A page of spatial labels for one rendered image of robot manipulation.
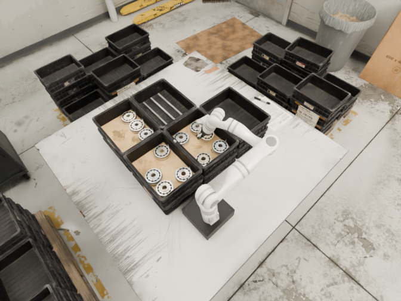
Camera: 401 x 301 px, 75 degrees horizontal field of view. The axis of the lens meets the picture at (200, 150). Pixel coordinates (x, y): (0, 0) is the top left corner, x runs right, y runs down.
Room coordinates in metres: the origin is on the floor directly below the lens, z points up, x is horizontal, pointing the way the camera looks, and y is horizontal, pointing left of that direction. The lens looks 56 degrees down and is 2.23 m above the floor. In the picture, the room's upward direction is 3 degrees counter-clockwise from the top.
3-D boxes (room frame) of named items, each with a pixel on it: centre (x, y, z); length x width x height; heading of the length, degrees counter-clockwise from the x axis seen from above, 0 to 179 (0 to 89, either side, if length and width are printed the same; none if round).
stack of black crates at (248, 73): (2.31, -0.57, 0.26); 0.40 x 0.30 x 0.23; 40
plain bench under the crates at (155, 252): (1.08, 0.10, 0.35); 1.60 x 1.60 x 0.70; 40
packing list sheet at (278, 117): (1.38, -0.54, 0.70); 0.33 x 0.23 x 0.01; 40
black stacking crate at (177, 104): (1.32, 0.24, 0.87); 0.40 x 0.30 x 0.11; 39
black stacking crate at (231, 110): (1.20, -0.24, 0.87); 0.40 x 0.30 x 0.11; 39
